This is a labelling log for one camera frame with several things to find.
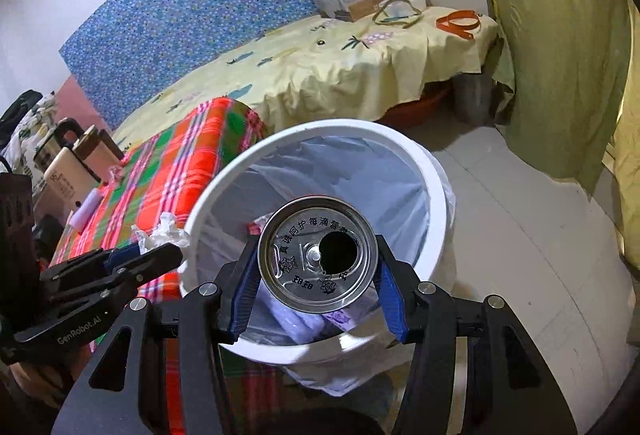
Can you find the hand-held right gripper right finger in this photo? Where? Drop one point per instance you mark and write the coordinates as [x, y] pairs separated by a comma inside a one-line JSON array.
[[390, 295]]

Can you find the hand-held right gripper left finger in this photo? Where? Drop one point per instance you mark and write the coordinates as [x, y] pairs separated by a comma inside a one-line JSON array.
[[245, 285]]

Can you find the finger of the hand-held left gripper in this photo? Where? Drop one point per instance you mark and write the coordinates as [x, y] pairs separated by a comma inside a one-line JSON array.
[[122, 256], [155, 260]]

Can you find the white tissue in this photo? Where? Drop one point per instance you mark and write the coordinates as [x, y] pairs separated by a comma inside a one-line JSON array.
[[160, 235]]

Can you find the red drink can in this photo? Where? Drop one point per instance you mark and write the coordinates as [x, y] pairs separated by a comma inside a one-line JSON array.
[[300, 285]]

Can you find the white trash bin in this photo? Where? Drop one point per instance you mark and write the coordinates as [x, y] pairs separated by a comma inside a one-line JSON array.
[[434, 195]]

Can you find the translucent bin liner bag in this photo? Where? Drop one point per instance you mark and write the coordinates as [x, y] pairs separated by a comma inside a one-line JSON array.
[[360, 175]]

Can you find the cream electric kettle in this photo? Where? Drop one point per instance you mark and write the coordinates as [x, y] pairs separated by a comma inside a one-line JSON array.
[[62, 180]]

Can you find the pineapple printed cloth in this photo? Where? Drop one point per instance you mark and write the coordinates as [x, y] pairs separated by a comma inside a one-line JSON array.
[[27, 130]]

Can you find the plaid tablecloth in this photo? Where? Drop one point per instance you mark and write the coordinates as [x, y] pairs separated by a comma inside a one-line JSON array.
[[200, 140]]

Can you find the black bag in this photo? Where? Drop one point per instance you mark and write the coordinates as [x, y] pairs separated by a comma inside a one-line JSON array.
[[20, 102]]

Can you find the red basin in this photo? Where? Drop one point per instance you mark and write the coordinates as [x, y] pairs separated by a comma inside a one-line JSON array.
[[420, 107]]

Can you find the yellow printed bedsheet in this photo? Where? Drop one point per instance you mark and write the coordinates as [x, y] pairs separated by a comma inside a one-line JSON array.
[[325, 65]]

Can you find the blue floral cloth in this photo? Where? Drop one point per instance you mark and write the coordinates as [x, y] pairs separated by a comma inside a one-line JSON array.
[[200, 5]]

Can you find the yellow-green curtain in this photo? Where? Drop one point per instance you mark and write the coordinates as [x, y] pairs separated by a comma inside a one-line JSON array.
[[550, 40]]

